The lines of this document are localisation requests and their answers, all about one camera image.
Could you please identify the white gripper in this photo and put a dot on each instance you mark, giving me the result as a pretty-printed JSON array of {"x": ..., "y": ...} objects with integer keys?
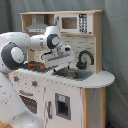
[{"x": 60, "y": 55}]

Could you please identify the white oven door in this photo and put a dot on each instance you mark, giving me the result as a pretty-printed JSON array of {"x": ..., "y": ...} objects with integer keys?
[{"x": 33, "y": 101}]

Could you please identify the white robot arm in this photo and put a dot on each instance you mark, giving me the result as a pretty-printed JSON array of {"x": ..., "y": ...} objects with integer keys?
[{"x": 13, "y": 46}]

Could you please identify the wooden toy kitchen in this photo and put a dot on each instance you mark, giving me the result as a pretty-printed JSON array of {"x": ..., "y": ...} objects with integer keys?
[{"x": 88, "y": 56}]

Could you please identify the grey toy sink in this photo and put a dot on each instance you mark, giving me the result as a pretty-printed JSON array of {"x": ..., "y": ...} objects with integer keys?
[{"x": 72, "y": 73}]

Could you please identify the black toy stovetop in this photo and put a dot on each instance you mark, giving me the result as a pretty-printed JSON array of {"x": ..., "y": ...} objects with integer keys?
[{"x": 35, "y": 66}]

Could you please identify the toy microwave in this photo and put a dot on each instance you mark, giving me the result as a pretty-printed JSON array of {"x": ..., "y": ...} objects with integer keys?
[{"x": 74, "y": 23}]

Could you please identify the grey range hood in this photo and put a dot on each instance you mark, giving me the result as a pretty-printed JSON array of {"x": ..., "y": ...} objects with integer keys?
[{"x": 40, "y": 23}]

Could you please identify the right red stove knob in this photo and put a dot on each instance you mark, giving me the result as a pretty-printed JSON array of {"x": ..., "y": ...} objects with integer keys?
[{"x": 34, "y": 83}]

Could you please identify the red stove knob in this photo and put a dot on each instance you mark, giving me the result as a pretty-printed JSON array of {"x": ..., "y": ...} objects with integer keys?
[
  {"x": 16, "y": 78},
  {"x": 34, "y": 83}
]

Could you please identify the white cabinet door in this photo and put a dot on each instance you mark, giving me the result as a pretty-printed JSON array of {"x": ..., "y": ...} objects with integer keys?
[{"x": 63, "y": 107}]

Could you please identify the grey backdrop curtain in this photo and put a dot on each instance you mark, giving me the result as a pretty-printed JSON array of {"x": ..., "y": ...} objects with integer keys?
[{"x": 115, "y": 42}]

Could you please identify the left red stove knob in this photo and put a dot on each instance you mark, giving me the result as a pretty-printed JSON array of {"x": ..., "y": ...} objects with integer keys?
[{"x": 16, "y": 78}]

